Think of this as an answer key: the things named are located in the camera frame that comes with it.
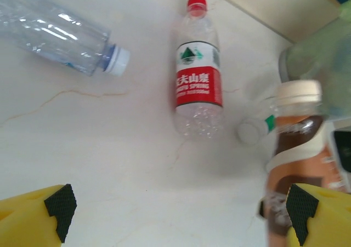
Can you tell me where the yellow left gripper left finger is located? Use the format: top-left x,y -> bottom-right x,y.
0,183 -> 77,247

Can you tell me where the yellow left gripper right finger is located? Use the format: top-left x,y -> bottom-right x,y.
285,183 -> 351,247

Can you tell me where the grey waste bin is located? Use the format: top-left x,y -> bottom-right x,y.
278,0 -> 351,122

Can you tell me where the clear bottle with white cap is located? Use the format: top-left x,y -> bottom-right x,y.
0,0 -> 131,77

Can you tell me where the clear bottle with red label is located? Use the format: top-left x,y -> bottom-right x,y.
171,0 -> 224,141

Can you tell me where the brown tea bottle cream cap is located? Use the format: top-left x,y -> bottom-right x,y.
259,79 -> 346,247

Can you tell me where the green plastic bin bag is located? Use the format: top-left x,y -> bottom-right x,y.
285,0 -> 351,122

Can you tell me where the clear bottle with green label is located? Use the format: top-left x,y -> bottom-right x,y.
237,78 -> 279,146

